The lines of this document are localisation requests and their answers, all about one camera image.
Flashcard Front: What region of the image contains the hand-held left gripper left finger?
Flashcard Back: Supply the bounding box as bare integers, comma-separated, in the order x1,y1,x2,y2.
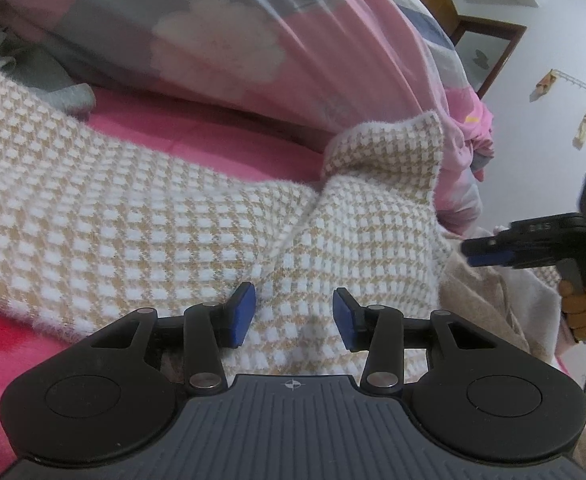
89,281,258,395

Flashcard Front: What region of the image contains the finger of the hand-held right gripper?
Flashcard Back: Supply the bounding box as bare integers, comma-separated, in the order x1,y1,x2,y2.
460,234,520,269

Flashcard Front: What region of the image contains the beige white houndstooth knit cardigan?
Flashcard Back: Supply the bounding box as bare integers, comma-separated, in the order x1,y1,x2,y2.
0,55,558,381

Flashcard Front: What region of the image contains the pink grey floral quilt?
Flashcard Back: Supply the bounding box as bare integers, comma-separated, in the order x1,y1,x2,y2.
0,0,496,236

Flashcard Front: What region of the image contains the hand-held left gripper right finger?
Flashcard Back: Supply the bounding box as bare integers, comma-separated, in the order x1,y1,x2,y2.
333,287,497,395

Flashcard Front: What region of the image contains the person's right hand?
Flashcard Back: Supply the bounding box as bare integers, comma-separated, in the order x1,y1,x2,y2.
559,264,586,345

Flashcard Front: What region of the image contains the grey hoodie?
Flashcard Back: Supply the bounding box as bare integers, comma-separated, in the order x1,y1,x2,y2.
0,12,96,116

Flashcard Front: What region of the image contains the white wall hook rail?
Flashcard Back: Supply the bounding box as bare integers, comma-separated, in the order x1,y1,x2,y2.
553,69,586,97

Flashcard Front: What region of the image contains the short hanging wall ornament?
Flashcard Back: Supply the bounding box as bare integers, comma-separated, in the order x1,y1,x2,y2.
530,68,558,103

